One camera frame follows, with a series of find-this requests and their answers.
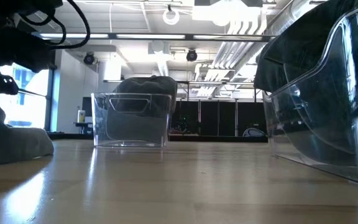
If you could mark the mid-grey baseball cap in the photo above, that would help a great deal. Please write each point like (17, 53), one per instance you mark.
(11, 143)

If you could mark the grey-green baseball cap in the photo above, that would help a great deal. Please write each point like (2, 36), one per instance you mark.
(154, 88)

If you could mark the blackish dark green baseball cap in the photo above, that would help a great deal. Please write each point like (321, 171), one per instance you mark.
(297, 37)

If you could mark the white bottle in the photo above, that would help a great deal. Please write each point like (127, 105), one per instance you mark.
(81, 116)

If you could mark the small dark monitor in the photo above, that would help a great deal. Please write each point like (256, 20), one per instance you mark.
(87, 107)

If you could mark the black round ceiling spotlight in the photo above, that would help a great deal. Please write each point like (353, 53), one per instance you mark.
(89, 58)
(191, 55)

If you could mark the small dark side desk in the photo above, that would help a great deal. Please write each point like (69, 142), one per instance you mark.
(82, 124)

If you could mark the black overhead light bar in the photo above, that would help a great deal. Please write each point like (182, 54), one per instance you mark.
(112, 36)

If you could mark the clear plastic bin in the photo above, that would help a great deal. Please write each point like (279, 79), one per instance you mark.
(337, 124)
(101, 137)

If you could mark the white and black dome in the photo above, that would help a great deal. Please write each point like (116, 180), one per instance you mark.
(253, 133)

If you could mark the black partition wall panels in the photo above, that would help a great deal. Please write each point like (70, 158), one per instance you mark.
(210, 118)

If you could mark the black aluminium table frame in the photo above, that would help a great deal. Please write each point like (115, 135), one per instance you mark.
(213, 138)

